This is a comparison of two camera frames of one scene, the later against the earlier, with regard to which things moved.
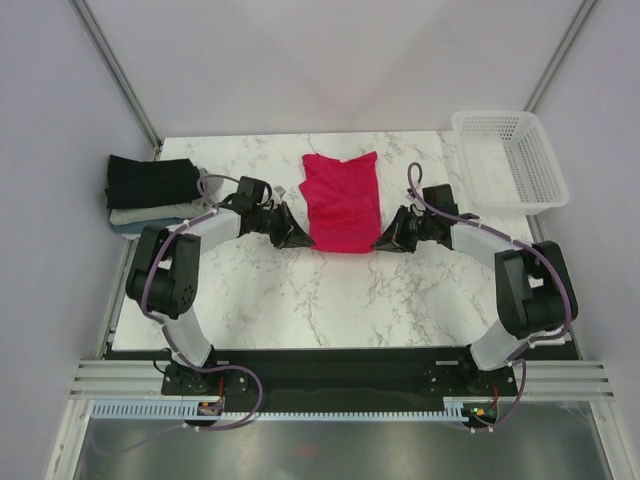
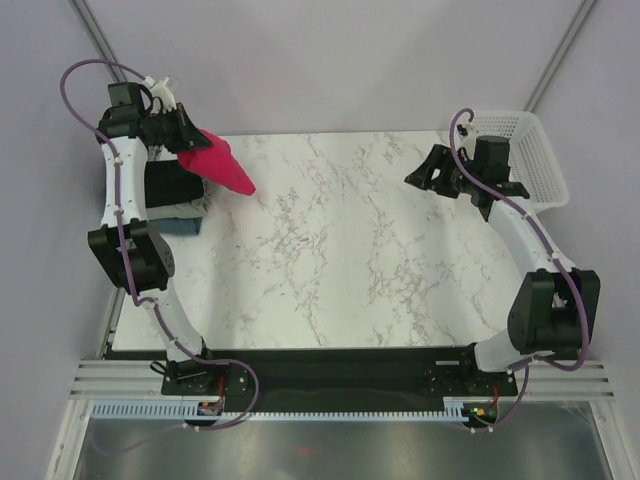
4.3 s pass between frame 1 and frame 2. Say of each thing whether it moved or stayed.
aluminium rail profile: stayed
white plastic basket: stayed
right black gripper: moved
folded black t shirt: stayed
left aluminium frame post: stayed
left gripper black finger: moved
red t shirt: moved
